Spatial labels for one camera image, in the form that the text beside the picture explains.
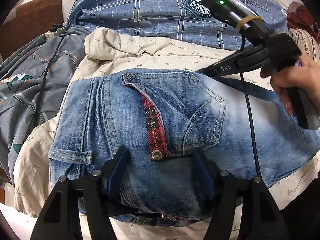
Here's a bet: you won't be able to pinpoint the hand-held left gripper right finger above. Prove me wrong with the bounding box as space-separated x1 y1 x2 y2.
191 147 292 240

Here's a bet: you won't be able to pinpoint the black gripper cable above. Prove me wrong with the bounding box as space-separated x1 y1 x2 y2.
240 36 262 179

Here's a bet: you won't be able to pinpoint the brown headboard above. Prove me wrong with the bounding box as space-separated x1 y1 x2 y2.
0 0 63 60

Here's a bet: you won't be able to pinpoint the blue denim pants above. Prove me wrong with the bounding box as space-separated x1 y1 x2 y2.
48 70 320 227

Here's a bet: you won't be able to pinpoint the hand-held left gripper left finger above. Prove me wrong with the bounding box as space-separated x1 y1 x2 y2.
30 146 130 240

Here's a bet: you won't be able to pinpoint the red floral cloth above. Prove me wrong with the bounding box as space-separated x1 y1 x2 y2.
286 1 320 43

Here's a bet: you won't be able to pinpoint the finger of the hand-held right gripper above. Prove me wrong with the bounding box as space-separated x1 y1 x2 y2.
199 51 247 77

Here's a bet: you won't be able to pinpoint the blue plaid shirt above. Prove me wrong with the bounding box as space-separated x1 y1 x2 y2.
66 0 288 49

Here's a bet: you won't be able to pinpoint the grey patterned quilt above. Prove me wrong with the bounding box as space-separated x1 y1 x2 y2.
0 25 88 188

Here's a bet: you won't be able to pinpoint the yellow rubber band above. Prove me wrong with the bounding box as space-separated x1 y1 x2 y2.
236 16 263 30

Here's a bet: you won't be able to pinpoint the person's right hand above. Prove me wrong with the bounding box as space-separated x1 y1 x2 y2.
260 59 320 117

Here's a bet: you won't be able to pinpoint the black charger cable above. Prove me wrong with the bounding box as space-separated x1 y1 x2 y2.
32 24 67 114

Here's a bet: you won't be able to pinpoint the white power strip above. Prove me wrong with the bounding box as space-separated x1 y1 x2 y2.
44 27 66 40

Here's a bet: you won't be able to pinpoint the cream leaf-print bed sheet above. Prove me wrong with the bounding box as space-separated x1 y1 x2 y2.
12 27 320 240

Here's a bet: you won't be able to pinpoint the striped beige pillow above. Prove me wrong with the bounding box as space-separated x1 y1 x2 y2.
289 29 320 63

